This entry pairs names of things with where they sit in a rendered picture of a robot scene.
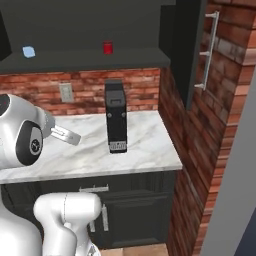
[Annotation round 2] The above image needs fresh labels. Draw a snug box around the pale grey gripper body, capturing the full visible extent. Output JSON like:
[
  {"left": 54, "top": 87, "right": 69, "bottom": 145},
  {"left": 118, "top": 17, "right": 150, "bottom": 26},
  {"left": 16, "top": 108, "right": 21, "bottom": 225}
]
[{"left": 49, "top": 124, "right": 82, "bottom": 147}]

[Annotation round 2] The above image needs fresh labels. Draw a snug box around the dark base cabinet door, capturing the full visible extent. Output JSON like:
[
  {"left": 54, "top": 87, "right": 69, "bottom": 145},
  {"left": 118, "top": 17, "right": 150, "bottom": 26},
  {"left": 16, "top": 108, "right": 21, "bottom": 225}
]
[
  {"left": 0, "top": 189, "right": 44, "bottom": 234},
  {"left": 87, "top": 191, "right": 172, "bottom": 250}
]

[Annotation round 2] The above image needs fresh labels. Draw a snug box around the black coffee machine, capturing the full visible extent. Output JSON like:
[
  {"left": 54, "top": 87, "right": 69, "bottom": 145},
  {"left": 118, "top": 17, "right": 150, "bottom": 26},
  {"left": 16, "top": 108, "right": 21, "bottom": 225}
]
[{"left": 104, "top": 78, "right": 129, "bottom": 155}]

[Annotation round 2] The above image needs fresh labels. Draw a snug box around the dark drawer front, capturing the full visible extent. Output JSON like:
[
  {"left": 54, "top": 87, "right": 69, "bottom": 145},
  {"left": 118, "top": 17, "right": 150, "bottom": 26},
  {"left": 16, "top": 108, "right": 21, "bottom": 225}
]
[{"left": 0, "top": 170, "right": 177, "bottom": 198}]

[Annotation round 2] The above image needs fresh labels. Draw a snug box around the light blue small packet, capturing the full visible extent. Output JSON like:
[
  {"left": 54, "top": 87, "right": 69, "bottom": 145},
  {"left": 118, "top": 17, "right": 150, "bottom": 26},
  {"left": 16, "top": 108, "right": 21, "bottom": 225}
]
[{"left": 22, "top": 45, "right": 37, "bottom": 59}]

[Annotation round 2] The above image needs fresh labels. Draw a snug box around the grey wall outlet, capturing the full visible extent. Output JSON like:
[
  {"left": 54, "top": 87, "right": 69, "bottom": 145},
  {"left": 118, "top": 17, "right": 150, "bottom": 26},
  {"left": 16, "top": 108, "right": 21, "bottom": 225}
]
[{"left": 58, "top": 82, "right": 75, "bottom": 104}]

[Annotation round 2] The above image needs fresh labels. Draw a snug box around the silver drawer handle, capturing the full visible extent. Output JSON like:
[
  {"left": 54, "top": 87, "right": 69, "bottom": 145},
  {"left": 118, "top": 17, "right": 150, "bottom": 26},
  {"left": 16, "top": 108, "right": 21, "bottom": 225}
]
[{"left": 78, "top": 183, "right": 110, "bottom": 194}]

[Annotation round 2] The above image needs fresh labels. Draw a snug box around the dark open wall cabinet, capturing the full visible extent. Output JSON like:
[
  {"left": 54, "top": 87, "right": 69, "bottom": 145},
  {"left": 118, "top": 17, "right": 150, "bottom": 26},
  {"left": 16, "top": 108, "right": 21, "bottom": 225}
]
[{"left": 0, "top": 0, "right": 177, "bottom": 75}]

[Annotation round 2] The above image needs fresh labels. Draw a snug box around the dark wall cabinet door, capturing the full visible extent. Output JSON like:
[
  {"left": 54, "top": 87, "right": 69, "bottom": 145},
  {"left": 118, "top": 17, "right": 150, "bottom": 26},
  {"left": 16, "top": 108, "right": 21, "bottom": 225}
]
[{"left": 159, "top": 0, "right": 208, "bottom": 111}]

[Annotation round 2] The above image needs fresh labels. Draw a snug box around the silver cabinet door handle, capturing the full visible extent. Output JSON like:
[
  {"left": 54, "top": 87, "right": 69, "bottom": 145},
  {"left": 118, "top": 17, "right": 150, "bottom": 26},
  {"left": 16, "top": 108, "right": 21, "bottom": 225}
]
[{"left": 194, "top": 10, "right": 221, "bottom": 91}]

